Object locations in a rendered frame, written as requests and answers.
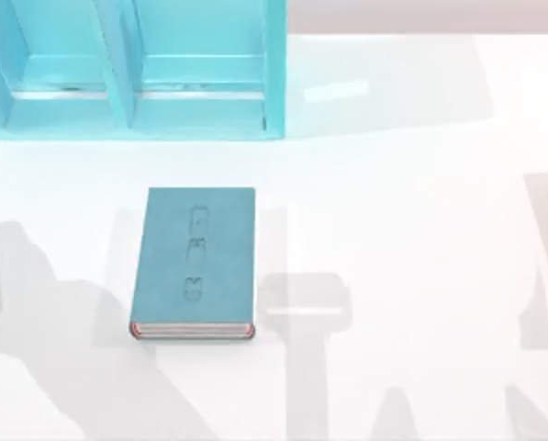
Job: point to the teal book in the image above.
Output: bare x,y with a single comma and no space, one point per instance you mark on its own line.
195,262

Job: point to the light blue rack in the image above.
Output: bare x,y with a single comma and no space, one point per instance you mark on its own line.
200,69

